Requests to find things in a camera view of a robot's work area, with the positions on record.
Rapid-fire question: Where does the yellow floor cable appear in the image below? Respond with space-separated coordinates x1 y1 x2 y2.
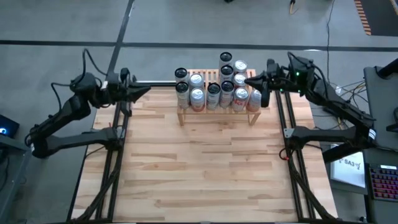
288 0 305 16

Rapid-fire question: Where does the dark grey desk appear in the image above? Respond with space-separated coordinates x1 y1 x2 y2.
362 145 398 224

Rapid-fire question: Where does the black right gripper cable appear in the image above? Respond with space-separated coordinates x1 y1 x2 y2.
286 51 330 100

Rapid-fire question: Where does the wooden slatted shelf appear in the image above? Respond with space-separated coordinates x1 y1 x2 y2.
176 68 262 127

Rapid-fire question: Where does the black metal bar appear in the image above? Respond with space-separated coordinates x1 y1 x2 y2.
322 141 376 164

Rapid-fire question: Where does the black device blue light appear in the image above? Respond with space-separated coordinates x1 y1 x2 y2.
0 114 20 139

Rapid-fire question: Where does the thin black floor cable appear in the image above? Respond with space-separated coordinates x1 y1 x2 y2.
325 0 336 85

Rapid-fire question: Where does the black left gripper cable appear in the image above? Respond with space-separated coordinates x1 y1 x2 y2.
50 48 108 113

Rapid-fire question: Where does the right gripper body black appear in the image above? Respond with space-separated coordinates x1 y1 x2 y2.
264 58 290 93

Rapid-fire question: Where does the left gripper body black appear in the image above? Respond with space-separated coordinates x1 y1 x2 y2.
104 73 133 106

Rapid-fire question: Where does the coloured cable bundle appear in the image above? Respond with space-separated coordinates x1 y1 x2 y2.
312 79 366 131

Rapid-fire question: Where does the black mat orange striped edge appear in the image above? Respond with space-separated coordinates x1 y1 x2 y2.
353 0 398 37

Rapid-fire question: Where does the white paper sign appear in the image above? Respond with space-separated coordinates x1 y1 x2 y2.
329 151 367 189

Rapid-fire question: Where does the grey metal stand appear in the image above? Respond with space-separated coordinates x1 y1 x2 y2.
0 134 34 223

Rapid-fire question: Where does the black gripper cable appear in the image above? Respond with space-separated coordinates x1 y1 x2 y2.
50 48 108 113
286 51 330 100

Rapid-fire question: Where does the grey side table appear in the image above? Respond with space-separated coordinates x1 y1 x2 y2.
363 65 398 150

